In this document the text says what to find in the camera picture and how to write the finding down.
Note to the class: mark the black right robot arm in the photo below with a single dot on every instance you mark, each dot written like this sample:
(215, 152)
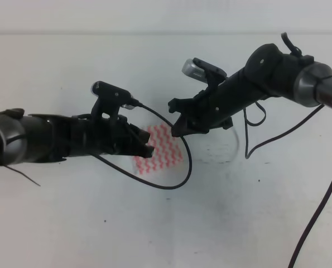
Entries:
(267, 73)

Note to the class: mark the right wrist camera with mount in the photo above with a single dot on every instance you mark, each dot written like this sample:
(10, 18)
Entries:
(204, 72)

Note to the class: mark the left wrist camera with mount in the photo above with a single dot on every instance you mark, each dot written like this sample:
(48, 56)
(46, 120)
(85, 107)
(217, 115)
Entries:
(109, 100)

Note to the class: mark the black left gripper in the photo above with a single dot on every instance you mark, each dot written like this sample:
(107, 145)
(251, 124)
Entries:
(101, 137)

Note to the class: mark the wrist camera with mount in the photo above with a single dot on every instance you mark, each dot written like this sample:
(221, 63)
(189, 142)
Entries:
(109, 100)
(204, 72)

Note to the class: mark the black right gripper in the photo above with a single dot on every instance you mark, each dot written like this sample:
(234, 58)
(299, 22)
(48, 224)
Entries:
(209, 109)

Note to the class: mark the pink white striped towel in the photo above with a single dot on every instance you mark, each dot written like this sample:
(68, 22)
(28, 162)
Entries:
(167, 151)

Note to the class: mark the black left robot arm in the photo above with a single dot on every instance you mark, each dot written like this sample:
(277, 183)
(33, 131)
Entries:
(45, 138)

